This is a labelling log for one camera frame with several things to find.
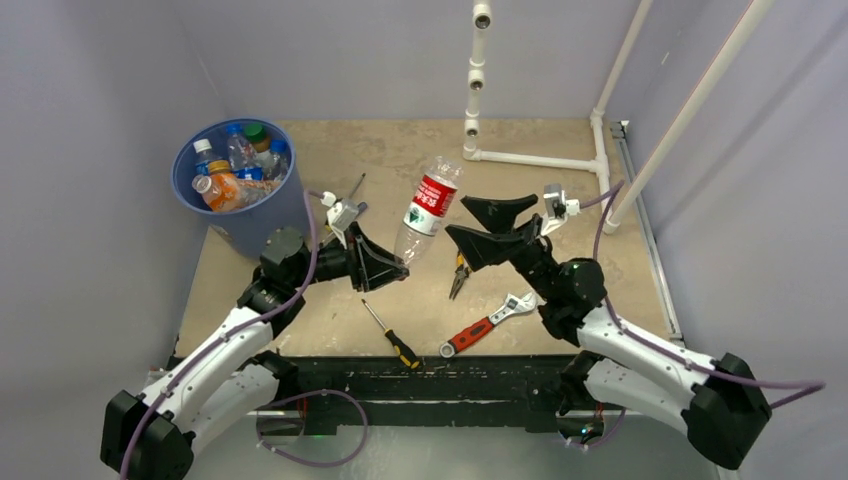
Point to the orange juice bottle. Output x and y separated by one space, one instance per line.
219 169

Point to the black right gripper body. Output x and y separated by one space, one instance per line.
534 261

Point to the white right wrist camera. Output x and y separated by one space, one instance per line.
559 208

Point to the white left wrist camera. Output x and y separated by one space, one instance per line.
341 213

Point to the green cap clear bottle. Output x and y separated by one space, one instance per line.
259 139

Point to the blue label bottle back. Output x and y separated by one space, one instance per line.
205 155

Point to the red label clear bottle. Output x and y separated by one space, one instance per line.
423 217

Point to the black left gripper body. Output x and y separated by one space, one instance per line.
334 261

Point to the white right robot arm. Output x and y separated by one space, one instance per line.
717 404

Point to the yellow black screwdriver back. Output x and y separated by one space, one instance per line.
356 185

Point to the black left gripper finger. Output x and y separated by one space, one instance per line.
373 273
368 252

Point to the yellow black screwdriver front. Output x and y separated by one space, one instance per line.
403 352

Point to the yellow black screwdriver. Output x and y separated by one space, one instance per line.
356 185
403 352

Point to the crushed orange label bottle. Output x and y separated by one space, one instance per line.
225 192

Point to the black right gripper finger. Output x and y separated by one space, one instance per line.
481 249
498 216

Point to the pepsi label clear bottle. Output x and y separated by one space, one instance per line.
242 155

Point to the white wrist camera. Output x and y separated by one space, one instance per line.
341 213
559 208

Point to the blue plastic bin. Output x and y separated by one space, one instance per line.
246 230

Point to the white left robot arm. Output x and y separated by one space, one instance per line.
159 432

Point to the yellow handled pliers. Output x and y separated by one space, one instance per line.
461 273

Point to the aluminium side rail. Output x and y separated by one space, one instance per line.
672 327

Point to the blue label bottle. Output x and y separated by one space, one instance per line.
205 155
277 161

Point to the red handled adjustable wrench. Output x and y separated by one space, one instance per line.
512 306

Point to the black table front rail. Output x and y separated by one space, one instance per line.
520 391

